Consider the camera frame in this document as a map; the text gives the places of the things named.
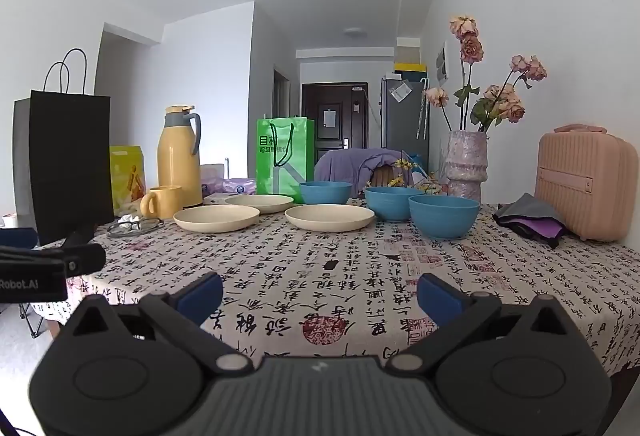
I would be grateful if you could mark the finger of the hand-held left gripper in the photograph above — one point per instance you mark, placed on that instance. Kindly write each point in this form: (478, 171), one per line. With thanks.
(80, 238)
(85, 258)

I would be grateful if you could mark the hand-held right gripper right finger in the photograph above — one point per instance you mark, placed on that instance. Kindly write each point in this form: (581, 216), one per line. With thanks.
(439, 300)

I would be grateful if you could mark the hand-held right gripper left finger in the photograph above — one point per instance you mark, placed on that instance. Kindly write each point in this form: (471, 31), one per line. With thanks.
(202, 298)

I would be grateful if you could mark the cream plate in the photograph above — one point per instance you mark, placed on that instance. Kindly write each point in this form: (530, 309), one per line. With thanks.
(330, 217)
(215, 218)
(260, 202)

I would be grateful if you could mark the blue bowl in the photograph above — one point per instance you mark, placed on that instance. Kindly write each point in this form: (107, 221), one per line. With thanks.
(325, 193)
(442, 218)
(390, 205)

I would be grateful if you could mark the blue folding chair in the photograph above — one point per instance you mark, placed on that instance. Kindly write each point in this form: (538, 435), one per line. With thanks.
(15, 236)

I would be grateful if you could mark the crumpled white tissue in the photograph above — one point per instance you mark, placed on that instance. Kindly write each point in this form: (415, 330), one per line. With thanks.
(129, 218)

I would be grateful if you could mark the eyeglasses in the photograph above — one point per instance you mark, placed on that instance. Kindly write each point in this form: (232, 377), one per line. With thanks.
(135, 227)

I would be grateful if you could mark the yellow cardboard box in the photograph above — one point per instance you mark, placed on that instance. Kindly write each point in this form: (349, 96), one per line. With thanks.
(125, 176)

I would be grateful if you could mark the black paper bag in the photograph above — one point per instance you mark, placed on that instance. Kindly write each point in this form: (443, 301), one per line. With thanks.
(70, 156)

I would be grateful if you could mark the yellow mug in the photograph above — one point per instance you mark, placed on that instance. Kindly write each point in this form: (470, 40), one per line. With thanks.
(167, 202)

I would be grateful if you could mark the printed tablecloth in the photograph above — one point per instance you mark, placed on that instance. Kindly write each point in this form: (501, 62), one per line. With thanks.
(325, 276)

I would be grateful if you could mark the purple plastic packet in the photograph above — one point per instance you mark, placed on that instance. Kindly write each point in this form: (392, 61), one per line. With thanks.
(240, 187)

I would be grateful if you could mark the yellow flower sprig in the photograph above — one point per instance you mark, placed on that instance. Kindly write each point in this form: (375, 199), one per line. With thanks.
(425, 181)

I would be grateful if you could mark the grey and purple cloth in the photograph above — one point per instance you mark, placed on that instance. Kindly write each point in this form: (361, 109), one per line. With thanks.
(530, 216)

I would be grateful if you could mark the yellow thermos jug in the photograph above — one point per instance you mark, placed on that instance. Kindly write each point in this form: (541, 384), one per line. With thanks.
(177, 161)

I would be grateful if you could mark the wooden chair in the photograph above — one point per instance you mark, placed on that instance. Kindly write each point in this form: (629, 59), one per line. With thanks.
(386, 177)

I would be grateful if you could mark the pale purple vase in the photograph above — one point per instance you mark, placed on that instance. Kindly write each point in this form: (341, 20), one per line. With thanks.
(466, 166)

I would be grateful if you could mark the green shopping bag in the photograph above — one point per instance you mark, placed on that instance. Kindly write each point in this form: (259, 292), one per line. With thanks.
(295, 151)

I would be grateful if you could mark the grey refrigerator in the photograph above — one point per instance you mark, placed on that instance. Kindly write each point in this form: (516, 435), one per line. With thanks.
(400, 126)

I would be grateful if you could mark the pink hard case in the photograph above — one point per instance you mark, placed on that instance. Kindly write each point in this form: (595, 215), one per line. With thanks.
(585, 186)

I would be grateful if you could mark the white umbrella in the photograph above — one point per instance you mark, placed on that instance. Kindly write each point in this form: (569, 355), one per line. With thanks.
(424, 111)

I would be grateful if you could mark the dried pink roses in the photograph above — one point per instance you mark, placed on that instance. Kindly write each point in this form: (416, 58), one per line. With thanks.
(502, 104)

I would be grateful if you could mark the dark brown door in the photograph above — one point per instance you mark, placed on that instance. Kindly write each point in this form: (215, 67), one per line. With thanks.
(345, 116)

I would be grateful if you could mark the white paper sheet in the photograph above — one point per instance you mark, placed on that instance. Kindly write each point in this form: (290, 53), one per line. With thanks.
(400, 91)

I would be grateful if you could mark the yellow and blue box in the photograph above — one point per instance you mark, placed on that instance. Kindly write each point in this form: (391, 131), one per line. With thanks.
(410, 70)

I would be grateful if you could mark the round ceiling lamp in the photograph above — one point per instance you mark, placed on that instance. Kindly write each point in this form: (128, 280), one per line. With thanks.
(355, 32)

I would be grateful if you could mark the wall picture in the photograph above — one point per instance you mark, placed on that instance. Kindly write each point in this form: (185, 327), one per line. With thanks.
(442, 62)

